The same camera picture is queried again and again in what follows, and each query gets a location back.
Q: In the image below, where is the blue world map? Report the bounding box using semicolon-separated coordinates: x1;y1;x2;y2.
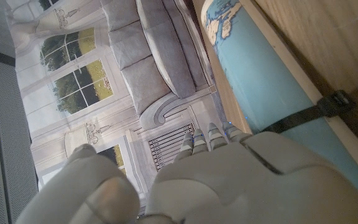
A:
200;0;358;210

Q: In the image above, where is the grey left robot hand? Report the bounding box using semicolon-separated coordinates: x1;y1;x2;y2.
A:
16;121;358;224

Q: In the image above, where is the black strap around map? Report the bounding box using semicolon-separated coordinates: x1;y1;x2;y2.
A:
261;90;356;134

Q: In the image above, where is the grey perforated panel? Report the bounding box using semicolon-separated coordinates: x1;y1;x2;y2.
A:
0;46;40;224

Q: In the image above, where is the printed living room backdrop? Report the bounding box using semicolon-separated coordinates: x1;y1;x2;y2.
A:
4;0;227;216

